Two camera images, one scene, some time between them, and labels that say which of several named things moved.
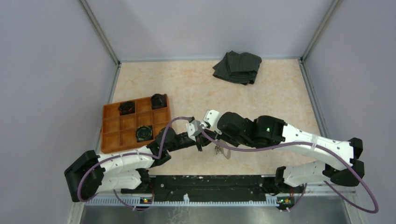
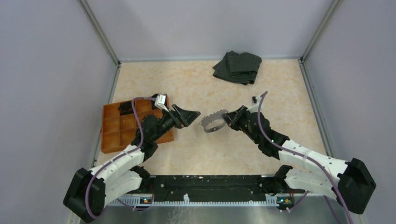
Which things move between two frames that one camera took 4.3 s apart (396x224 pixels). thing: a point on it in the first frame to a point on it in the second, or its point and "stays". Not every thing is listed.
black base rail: (210, 185) stays
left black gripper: (201, 140) to (186, 116)
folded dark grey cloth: (241, 68) stays
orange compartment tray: (133, 123) stays
